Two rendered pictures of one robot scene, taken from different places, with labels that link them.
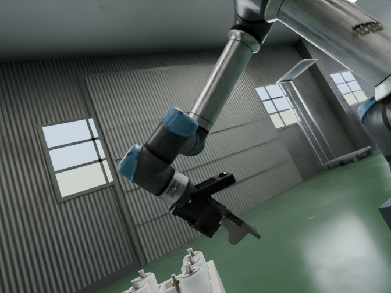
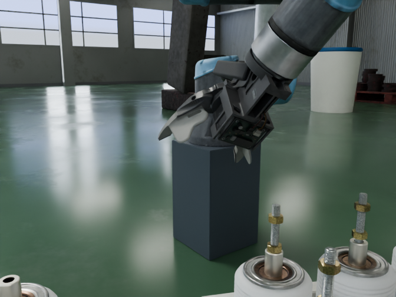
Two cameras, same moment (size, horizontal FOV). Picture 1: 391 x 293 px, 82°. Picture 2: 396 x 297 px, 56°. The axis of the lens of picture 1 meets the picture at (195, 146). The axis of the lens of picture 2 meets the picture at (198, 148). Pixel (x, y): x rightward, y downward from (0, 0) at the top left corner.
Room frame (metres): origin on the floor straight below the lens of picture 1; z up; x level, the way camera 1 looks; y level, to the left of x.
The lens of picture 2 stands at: (0.71, 0.58, 0.50)
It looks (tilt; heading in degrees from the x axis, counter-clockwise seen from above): 12 degrees down; 263
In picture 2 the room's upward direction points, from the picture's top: straight up
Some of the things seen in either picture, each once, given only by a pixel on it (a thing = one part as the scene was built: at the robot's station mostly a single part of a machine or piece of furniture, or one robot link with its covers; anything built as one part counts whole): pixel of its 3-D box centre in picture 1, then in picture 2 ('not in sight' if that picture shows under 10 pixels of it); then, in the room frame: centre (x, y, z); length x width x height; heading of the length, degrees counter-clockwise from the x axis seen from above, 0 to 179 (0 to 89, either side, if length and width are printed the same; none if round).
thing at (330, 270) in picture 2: not in sight; (329, 266); (0.55, 0.28, 0.33); 0.02 x 0.02 x 0.01; 89
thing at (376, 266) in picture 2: not in sight; (356, 261); (0.44, 0.15, 0.25); 0.08 x 0.08 x 0.01
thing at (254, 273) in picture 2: not in sight; (273, 271); (0.56, 0.17, 0.25); 0.08 x 0.08 x 0.01
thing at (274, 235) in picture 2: (178, 291); (274, 234); (0.56, 0.17, 0.30); 0.01 x 0.01 x 0.08
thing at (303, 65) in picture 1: (320, 114); not in sight; (4.17, -2.39, 0.98); 0.69 x 0.56 x 1.96; 29
